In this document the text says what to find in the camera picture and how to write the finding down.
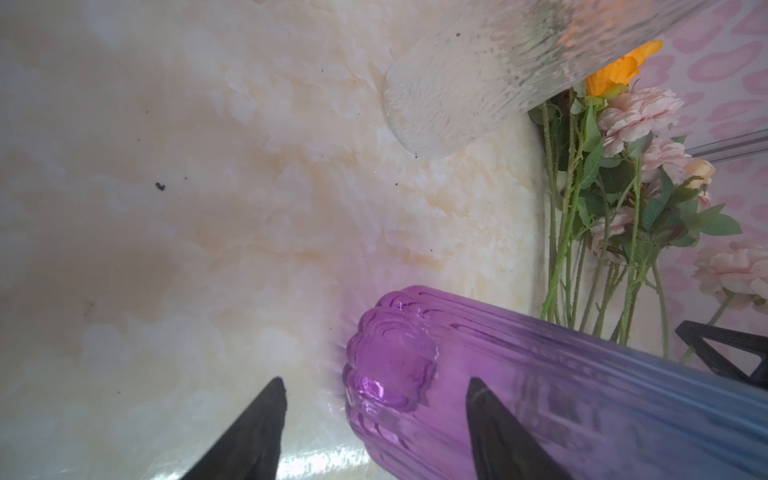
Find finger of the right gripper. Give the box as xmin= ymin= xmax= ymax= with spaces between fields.
xmin=674 ymin=319 xmax=768 ymax=391

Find orange rose stem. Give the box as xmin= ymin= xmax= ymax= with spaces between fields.
xmin=529 ymin=40 xmax=682 ymax=326

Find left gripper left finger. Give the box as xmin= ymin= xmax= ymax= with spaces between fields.
xmin=182 ymin=377 xmax=287 ymax=480

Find pink peony flower stem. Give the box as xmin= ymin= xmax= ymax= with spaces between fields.
xmin=686 ymin=242 xmax=767 ymax=335

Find pink peony branch with bud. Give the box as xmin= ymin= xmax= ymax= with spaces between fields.
xmin=590 ymin=86 xmax=718 ymax=355

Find clear glass cylinder vase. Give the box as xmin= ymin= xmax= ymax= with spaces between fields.
xmin=383 ymin=0 xmax=710 ymax=159

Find purple glass vase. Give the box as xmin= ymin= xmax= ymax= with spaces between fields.
xmin=342 ymin=286 xmax=767 ymax=479

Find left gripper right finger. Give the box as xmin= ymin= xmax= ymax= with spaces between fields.
xmin=466 ymin=377 xmax=572 ymax=480

